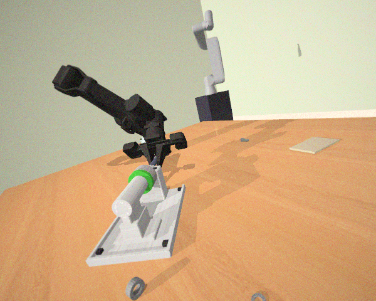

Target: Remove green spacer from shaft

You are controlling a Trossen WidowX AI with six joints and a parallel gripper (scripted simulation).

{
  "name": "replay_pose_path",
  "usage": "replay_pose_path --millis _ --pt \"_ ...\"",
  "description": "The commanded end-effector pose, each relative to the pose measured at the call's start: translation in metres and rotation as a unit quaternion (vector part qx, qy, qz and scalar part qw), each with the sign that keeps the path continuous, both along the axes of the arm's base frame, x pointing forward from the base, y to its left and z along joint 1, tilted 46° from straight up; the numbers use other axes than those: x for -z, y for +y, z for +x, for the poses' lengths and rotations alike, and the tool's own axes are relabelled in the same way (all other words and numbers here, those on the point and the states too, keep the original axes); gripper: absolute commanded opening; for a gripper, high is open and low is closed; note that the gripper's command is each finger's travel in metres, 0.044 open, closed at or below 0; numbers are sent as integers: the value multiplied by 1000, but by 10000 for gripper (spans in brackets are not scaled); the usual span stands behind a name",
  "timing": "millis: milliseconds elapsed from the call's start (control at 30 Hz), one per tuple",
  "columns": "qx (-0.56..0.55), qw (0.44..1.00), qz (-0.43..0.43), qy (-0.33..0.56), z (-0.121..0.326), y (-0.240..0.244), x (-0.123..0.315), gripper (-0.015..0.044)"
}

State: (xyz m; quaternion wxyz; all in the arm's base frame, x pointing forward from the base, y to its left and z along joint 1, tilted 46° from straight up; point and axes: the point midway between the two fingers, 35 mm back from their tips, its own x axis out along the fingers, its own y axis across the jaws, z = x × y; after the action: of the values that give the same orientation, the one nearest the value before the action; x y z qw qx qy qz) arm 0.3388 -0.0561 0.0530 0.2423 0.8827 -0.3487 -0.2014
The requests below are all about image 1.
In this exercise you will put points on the beige flat rectangular plate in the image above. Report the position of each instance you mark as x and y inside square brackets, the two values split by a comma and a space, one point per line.
[314, 144]

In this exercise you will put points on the green ring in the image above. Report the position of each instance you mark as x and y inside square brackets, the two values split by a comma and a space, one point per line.
[146, 175]

